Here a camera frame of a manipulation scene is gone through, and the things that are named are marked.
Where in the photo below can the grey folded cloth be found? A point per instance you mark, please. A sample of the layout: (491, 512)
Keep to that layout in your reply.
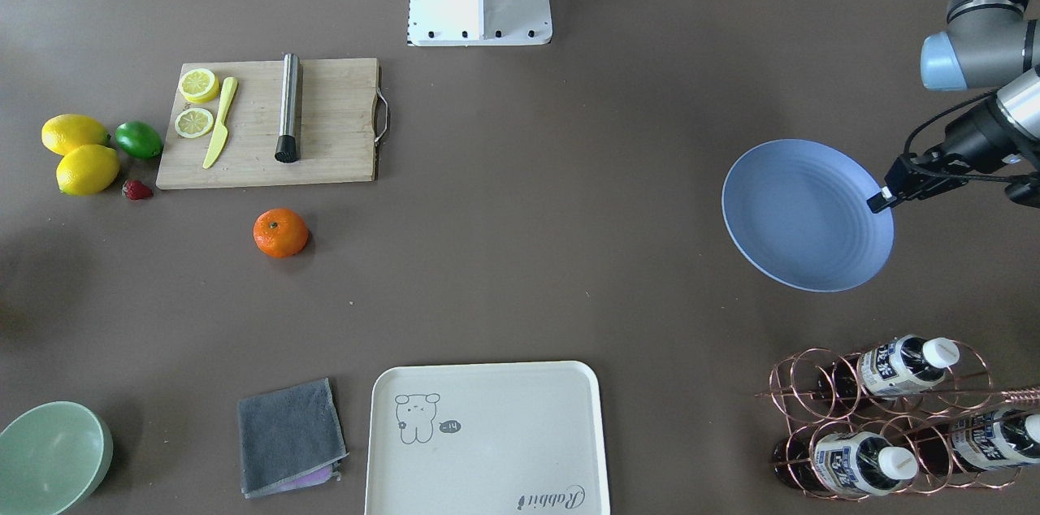
(289, 439)

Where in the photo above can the lemon slice lower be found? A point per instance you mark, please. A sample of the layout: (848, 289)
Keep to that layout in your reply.
(193, 122)

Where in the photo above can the lemon slice upper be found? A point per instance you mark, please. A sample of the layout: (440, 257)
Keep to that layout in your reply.
(199, 86)

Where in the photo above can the tea bottle middle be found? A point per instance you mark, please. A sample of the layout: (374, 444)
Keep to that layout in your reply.
(1004, 439)

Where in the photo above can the whole lemon back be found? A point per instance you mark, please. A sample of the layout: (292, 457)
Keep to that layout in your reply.
(64, 133)

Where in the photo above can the blue round plate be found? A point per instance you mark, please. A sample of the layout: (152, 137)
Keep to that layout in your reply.
(798, 211)

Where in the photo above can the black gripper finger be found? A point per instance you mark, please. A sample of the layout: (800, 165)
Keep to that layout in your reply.
(881, 201)

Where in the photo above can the tea bottle rear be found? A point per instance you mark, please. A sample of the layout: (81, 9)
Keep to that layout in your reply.
(904, 366)

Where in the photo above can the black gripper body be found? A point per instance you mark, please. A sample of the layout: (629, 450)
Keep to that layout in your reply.
(977, 136)

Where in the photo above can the yellow plastic knife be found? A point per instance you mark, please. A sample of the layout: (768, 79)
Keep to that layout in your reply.
(220, 132)

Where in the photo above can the green bowl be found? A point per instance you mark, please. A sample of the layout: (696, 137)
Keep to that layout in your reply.
(52, 458)

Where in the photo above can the wooden cutting board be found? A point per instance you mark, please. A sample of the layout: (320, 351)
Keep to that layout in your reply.
(337, 135)

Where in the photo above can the whole lemon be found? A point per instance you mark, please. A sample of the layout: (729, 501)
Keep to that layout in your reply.
(87, 169)
(64, 133)

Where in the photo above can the whole lemon front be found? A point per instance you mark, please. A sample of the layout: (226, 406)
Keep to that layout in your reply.
(87, 169)

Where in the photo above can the red strawberry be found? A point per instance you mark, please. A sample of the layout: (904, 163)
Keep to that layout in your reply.
(135, 190)

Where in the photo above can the green lime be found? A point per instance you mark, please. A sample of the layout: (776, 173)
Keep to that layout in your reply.
(139, 140)

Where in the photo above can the copper wire bottle rack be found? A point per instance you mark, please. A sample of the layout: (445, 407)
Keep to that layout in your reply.
(968, 389)

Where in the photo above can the orange fruit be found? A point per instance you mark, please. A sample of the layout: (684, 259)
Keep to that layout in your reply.
(280, 233)

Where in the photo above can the lemon slice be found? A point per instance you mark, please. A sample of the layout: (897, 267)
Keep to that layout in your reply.
(193, 122)
(199, 86)

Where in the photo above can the steel cylinder black tip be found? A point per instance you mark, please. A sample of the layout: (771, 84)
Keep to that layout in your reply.
(288, 141)

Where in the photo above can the tea bottle front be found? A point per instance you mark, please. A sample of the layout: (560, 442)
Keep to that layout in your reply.
(851, 465)

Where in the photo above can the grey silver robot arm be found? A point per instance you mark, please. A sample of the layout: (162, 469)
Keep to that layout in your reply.
(991, 46)

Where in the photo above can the cream rabbit tray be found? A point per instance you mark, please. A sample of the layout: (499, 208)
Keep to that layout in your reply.
(494, 438)

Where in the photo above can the tea bottle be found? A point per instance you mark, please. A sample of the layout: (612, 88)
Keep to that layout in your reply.
(904, 366)
(1004, 439)
(851, 465)

